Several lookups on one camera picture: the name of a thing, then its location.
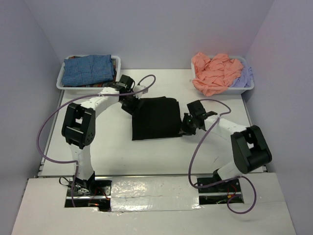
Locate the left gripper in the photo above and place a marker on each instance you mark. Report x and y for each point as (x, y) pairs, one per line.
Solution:
(131, 109)

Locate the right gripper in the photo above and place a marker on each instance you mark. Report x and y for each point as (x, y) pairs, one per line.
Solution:
(185, 130)

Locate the black long sleeve shirt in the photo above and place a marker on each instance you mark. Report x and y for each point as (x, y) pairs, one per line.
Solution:
(157, 118)

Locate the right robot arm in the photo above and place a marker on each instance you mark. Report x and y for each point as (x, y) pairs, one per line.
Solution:
(249, 147)

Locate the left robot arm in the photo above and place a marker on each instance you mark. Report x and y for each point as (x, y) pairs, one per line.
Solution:
(79, 125)

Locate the blue checkered folded shirt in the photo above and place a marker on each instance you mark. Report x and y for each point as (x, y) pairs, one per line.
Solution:
(85, 71)

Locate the right white plastic basket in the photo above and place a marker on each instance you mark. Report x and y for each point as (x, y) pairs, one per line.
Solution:
(230, 90)

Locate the orange pink shirt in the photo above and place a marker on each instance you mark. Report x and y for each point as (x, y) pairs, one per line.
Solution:
(215, 75)

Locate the lavender shirt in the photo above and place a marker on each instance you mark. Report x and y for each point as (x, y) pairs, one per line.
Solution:
(245, 79)

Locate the silver foil tape cover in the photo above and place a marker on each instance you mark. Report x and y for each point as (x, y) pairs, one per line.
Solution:
(138, 194)

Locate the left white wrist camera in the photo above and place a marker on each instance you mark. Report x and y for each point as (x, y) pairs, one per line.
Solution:
(140, 89)

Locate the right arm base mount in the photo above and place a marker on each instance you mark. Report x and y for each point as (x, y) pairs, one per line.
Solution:
(218, 194)

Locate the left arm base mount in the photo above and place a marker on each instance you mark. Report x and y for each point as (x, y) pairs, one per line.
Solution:
(99, 197)

